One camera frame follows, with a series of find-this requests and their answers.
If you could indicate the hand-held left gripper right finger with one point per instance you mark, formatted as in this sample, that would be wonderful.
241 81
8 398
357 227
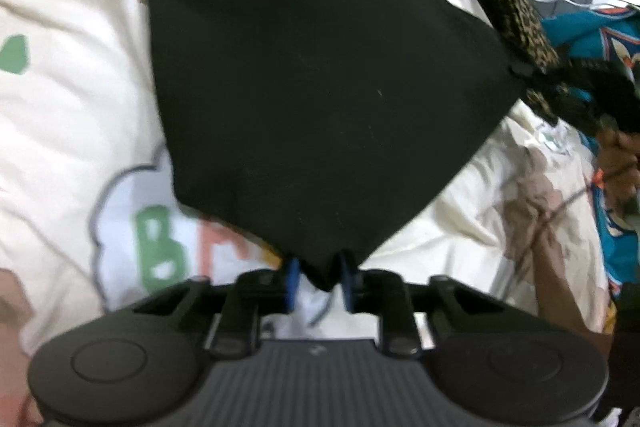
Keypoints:
348 282

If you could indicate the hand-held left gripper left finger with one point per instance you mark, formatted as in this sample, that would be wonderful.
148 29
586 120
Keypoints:
292 282

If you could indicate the black jacket teddy bear lining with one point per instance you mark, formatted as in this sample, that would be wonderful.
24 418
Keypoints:
325 82

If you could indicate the white printed bed sheet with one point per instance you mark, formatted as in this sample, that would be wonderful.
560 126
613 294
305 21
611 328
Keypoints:
60 82

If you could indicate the person's right hand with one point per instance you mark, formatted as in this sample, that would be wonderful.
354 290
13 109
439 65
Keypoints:
617 162

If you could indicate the leopard print cloth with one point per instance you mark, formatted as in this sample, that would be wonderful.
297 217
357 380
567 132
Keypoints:
510 7

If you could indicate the teal printed cloth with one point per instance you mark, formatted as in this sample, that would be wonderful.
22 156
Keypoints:
590 27

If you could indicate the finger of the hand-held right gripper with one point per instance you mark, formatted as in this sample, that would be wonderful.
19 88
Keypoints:
520 71

